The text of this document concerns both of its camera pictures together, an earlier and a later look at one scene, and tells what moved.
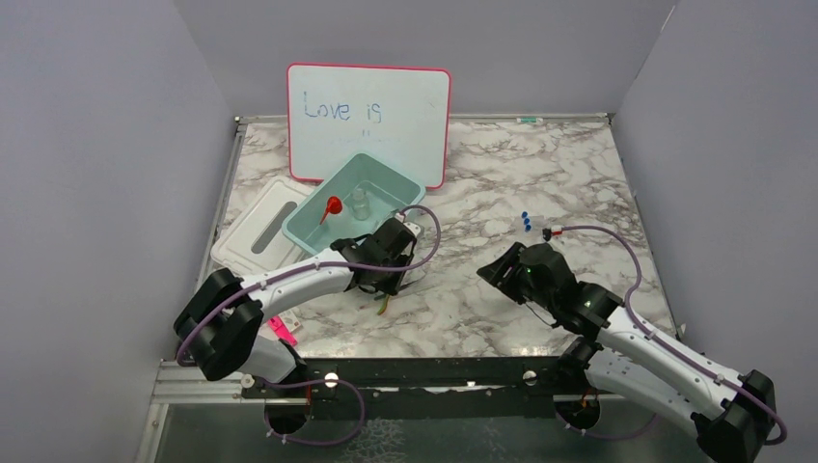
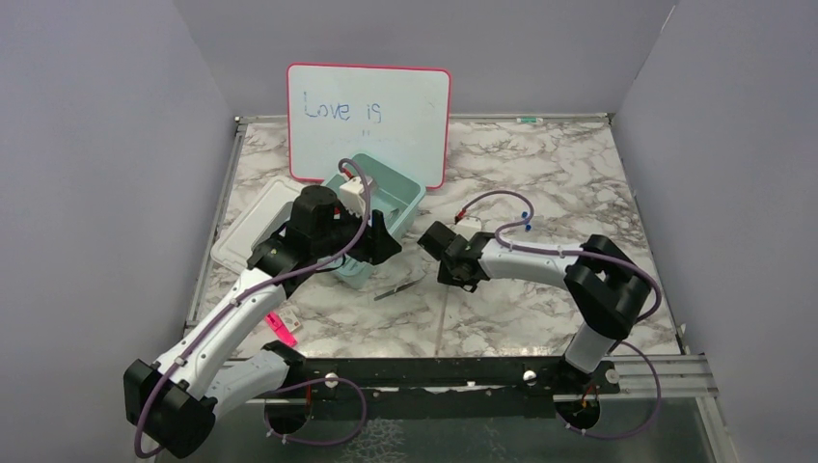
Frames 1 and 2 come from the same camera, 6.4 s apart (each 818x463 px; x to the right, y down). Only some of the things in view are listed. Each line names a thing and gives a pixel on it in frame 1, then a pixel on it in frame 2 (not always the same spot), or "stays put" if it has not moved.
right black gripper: (495, 270) -> (444, 276)
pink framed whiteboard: (401, 117) stays put
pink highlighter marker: (277, 325) stays put
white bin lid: (254, 240) stays put
